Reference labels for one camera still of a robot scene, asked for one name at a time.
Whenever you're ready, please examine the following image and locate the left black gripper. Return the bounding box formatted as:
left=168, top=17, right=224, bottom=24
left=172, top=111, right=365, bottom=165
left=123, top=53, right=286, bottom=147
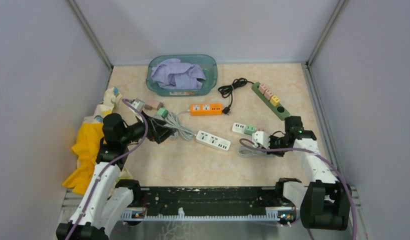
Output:
left=119, top=110, right=176, bottom=145

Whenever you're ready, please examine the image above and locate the green power strip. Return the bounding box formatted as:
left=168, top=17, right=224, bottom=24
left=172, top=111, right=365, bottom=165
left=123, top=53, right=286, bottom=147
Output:
left=251, top=82, right=290, bottom=121

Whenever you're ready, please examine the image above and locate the purple cable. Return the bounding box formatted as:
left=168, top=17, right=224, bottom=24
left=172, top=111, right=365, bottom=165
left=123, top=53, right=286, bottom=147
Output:
left=64, top=98, right=150, bottom=240
left=238, top=138, right=358, bottom=240

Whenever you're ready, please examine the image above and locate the yellow cloth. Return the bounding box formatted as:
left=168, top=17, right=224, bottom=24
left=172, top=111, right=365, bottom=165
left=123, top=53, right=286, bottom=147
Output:
left=62, top=123, right=104, bottom=196

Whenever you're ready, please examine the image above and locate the orange power strip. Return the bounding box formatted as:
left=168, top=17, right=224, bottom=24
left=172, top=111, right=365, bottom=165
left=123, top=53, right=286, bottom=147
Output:
left=189, top=103, right=223, bottom=116

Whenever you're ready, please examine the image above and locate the patterned cream cloth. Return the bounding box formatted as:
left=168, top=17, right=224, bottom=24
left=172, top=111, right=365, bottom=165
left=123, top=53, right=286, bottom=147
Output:
left=79, top=87, right=123, bottom=174

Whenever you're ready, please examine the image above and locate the teal plastic basin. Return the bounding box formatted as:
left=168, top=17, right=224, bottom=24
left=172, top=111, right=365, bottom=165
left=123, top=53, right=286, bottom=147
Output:
left=145, top=54, right=218, bottom=97

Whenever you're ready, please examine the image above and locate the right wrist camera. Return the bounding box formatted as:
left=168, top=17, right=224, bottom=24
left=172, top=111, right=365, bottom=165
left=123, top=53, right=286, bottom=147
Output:
left=251, top=131, right=270, bottom=149

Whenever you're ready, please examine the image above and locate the small white power strip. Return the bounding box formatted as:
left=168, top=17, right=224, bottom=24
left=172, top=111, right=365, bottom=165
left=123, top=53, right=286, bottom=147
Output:
left=231, top=122, right=249, bottom=136

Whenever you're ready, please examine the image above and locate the black coiled cable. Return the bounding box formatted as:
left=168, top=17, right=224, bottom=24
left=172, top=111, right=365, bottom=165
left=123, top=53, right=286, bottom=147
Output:
left=217, top=77, right=256, bottom=116

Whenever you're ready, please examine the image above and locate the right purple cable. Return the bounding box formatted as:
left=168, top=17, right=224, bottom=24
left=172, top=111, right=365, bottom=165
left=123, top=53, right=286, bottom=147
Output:
left=238, top=138, right=358, bottom=240

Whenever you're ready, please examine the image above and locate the pink plug on green strip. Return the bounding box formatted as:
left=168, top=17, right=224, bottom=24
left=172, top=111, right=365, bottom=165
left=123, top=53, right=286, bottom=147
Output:
left=258, top=83, right=268, bottom=95

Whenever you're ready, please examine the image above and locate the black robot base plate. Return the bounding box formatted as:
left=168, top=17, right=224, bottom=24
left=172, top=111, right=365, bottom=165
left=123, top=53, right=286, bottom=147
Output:
left=129, top=186, right=294, bottom=217

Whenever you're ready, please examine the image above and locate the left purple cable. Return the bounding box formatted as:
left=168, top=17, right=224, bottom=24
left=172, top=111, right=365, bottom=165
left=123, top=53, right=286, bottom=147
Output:
left=64, top=98, right=150, bottom=240

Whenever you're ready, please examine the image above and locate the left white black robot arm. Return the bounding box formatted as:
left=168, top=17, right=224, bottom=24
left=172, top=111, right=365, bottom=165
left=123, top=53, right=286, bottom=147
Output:
left=55, top=111, right=176, bottom=240

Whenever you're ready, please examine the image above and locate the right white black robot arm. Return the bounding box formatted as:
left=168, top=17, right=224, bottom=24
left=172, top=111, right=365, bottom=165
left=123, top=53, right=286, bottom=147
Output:
left=269, top=116, right=352, bottom=231

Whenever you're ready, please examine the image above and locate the lavender crumpled cloth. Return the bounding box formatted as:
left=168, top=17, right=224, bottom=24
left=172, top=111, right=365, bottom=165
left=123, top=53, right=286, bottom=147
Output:
left=150, top=58, right=207, bottom=90

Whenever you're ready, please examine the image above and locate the grey cord of small strip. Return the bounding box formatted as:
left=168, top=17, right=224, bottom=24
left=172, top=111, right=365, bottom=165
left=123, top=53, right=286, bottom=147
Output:
left=238, top=145, right=277, bottom=159

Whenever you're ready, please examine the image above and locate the yellow plug on green strip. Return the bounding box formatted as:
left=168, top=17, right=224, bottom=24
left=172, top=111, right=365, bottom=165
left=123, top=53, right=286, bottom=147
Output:
left=269, top=95, right=280, bottom=107

